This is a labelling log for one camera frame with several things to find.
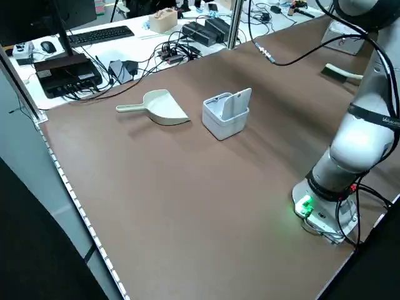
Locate silver aluminium case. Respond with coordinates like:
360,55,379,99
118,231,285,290
320,19,373,57

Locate aluminium frame rail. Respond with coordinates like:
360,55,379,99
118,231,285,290
0,46,49,123

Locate large dark grey metal box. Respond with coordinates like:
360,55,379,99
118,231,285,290
182,21,219,48

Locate striped terminal hub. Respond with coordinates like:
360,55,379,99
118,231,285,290
156,46,185,66

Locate black electronics box with ports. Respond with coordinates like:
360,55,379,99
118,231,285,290
33,52,103,99

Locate black cable with metal connector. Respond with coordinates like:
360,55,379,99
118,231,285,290
248,0,371,67

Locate black computer monitor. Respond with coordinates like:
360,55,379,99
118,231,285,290
0,0,98,47

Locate black base cable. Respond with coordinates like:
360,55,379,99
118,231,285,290
336,174,393,248

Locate light wooden box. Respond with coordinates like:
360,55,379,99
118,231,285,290
148,8,179,34

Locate white hand brush black bristles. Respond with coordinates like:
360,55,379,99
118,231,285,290
320,62,365,85

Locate small white grey device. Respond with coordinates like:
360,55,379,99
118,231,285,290
12,41,34,66

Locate aluminium profile post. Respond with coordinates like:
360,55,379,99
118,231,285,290
227,0,244,50

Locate pale grey plastic dustpan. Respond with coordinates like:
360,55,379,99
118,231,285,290
116,89,191,126

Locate white plastic trash can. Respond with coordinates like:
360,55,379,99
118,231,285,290
201,87,253,141

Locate black keyboard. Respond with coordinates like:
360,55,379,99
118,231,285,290
67,25,135,48

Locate black monitor stand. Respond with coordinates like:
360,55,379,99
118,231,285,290
51,0,79,62

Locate small dark grey metal box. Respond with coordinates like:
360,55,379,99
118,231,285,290
204,17,232,43

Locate black computer mouse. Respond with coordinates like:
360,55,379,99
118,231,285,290
39,40,58,54

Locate black power adapter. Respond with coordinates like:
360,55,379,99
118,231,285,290
108,59,133,84
122,60,139,77

